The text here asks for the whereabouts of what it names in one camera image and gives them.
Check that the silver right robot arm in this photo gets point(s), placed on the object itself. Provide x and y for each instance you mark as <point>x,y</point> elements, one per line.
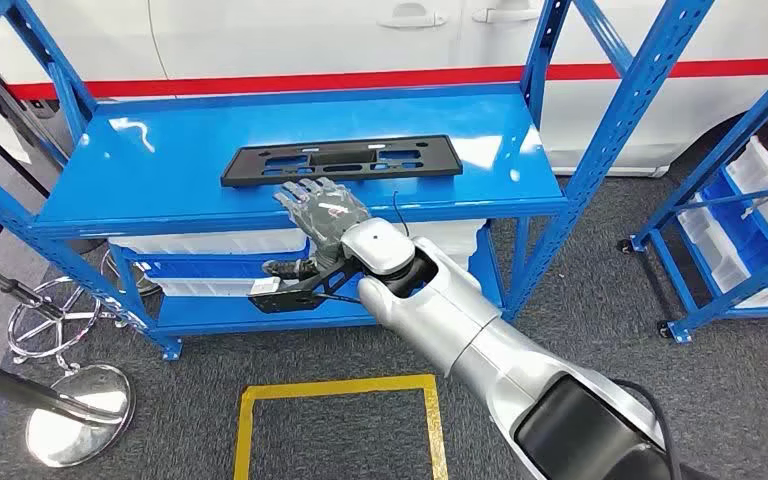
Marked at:
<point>463,318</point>

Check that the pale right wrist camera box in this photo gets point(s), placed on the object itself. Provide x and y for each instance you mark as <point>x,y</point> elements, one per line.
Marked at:
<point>266,286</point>

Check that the blue metal shelf rack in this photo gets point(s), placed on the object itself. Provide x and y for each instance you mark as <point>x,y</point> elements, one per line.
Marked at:
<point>159,166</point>

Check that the yellow floor tape square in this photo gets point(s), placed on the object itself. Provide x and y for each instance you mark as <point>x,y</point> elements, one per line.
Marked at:
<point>331,387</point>

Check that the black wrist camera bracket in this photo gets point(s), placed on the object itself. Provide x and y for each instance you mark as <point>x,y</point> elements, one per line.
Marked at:
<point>291,301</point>

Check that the blue metal rack on casters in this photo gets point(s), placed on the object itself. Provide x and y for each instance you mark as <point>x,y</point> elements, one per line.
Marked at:
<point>722,152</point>

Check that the black-headed stanchion post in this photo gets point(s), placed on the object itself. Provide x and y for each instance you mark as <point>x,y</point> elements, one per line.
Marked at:
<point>0,99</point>

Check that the red barrier belt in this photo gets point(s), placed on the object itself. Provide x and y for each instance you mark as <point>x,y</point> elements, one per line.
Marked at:
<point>291,83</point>

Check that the black plastic plate frame part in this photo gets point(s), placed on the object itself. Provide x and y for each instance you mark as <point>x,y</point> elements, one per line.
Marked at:
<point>241,167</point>

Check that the chrome stanchion with disc base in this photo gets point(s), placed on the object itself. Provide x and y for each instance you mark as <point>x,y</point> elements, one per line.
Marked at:
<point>79,417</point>

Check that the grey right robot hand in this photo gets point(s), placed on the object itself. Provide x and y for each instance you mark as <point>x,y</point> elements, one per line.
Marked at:
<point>328,215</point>

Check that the white car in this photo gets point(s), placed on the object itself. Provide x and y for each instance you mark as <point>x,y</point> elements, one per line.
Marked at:
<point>291,33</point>

